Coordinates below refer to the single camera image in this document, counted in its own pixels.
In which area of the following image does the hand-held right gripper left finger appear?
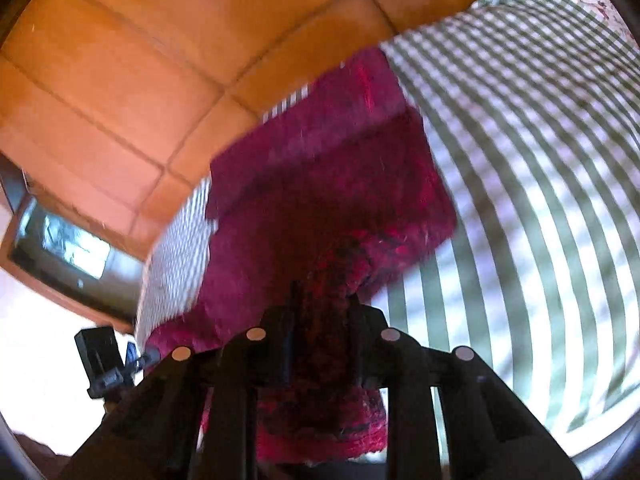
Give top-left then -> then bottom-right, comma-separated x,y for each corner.
75,282 -> 302,480

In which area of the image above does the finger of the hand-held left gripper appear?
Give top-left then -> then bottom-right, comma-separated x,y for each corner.
125,341 -> 162,372

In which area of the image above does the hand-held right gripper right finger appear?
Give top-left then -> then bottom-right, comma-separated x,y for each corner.
347,295 -> 583,480

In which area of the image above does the red knitted sweater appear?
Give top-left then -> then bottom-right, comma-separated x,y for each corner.
144,47 -> 458,463

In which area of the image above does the green checked bedsheet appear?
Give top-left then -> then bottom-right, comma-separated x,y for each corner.
135,0 -> 640,456

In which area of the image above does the wooden wardrobe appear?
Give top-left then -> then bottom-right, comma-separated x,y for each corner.
0,0 -> 526,261

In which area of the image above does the floral bedding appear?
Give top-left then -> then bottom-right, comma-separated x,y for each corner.
557,0 -> 633,36

